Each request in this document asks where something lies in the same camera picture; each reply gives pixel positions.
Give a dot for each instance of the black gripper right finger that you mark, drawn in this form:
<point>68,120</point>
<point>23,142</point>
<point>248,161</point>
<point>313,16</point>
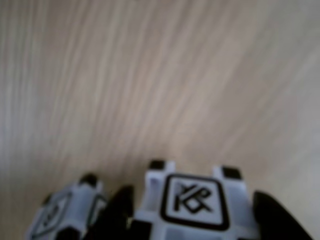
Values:
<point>275,220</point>

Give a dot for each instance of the white cube stacked-layers symbol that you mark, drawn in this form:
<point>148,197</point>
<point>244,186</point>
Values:
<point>75,200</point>

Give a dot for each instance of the white cube crossed-lines symbol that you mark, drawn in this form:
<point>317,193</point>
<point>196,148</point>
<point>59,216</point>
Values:
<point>195,200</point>

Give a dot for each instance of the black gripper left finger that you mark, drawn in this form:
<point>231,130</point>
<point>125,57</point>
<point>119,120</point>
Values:
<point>117,217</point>

